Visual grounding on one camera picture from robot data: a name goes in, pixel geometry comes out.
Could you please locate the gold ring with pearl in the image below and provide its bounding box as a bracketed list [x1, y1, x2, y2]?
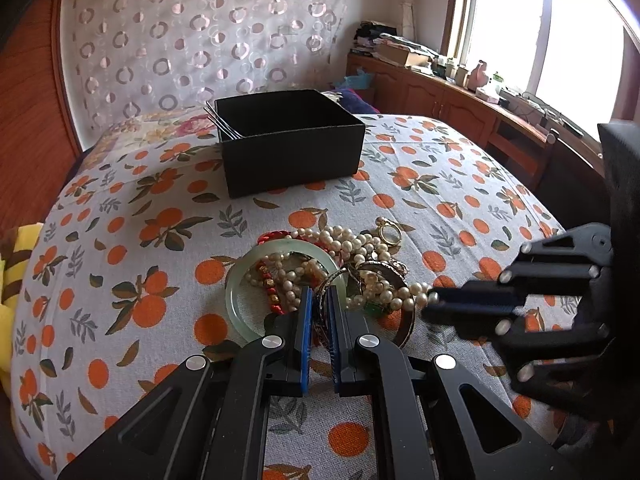
[375, 216, 403, 247]

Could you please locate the red beaded bracelet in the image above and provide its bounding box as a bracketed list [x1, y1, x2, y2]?
[256, 230, 346, 317]

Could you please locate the folded light cloth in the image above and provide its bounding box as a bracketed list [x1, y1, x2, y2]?
[380, 32, 441, 58]

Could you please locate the wooden cabinet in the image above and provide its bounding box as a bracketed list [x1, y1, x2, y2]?
[346, 52, 611, 196]

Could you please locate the pale green jade bangle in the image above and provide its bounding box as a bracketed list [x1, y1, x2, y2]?
[225, 241, 347, 345]

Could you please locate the bronze metal bangle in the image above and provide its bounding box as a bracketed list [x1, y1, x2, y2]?
[314, 271, 417, 351]

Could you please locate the wooden chair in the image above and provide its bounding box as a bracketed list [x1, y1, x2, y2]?
[485, 127, 561, 193]

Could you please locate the circle pattern sheer curtain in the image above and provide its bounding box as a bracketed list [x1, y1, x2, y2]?
[62, 0, 351, 146]

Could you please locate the cardboard box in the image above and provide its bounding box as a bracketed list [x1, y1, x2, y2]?
[372, 42, 431, 68]

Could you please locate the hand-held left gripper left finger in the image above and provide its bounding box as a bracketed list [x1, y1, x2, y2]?
[57, 286, 316, 480]

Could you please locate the dark blue blanket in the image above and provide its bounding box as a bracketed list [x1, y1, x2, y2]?
[322, 89, 381, 116]

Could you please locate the window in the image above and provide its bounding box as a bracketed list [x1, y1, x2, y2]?
[440, 0, 640, 126]

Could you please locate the floral blanket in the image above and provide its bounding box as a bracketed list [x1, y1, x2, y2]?
[82, 107, 221, 161]

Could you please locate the silver hairpin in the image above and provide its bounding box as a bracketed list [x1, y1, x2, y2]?
[202, 100, 244, 141]

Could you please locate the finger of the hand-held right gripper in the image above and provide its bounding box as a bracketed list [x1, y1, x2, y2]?
[421, 304, 621, 411]
[427, 222, 613, 311]

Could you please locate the patterned window curtain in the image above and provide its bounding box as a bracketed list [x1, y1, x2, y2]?
[390, 0, 421, 43]

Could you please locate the black square box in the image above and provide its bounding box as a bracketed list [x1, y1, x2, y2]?
[214, 89, 366, 199]

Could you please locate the white pearl necklace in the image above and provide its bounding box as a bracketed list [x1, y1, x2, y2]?
[257, 225, 432, 313]

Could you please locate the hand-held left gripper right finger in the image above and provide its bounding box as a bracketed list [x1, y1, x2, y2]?
[325, 285, 581, 480]

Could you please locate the orange fruit print cloth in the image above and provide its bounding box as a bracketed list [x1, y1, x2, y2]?
[10, 112, 586, 480]

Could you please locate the pile of dark clothes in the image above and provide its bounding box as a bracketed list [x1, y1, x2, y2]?
[352, 21, 401, 56]

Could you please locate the pink figurine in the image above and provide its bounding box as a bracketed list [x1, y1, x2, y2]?
[467, 60, 493, 92]

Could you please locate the blue plastic bag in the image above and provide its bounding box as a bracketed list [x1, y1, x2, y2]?
[336, 71, 376, 92]

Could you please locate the group of small bottles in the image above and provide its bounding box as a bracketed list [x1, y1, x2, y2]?
[432, 57, 468, 85]

